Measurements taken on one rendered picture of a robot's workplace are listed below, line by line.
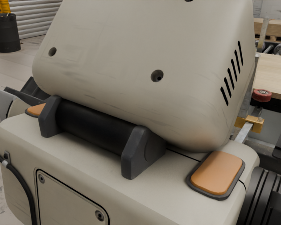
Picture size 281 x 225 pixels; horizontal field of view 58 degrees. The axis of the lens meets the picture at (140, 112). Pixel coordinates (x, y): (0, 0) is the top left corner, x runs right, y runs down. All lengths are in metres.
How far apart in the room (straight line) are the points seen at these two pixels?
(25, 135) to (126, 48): 0.15
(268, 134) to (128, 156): 1.30
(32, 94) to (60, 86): 0.18
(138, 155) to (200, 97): 0.07
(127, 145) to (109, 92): 0.05
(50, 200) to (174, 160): 0.13
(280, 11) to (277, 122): 7.02
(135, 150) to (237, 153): 0.12
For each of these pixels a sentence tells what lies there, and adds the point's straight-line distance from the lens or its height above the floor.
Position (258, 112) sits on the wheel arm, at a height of 0.82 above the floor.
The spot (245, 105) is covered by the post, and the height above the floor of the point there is 0.89.
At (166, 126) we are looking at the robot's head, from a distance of 0.19.
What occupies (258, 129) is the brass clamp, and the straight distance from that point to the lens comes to 1.21.
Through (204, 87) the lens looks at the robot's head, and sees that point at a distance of 0.19.
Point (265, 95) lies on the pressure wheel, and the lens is 1.29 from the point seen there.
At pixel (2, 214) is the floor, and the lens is 2.02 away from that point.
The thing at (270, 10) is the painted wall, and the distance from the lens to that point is 8.37.
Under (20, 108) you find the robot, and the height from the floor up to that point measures 1.21.
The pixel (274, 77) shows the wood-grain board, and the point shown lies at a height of 0.90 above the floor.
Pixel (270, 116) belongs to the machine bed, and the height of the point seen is 0.77.
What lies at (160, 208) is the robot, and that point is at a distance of 0.20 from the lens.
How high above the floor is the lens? 1.39
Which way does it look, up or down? 28 degrees down
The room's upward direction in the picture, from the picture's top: straight up
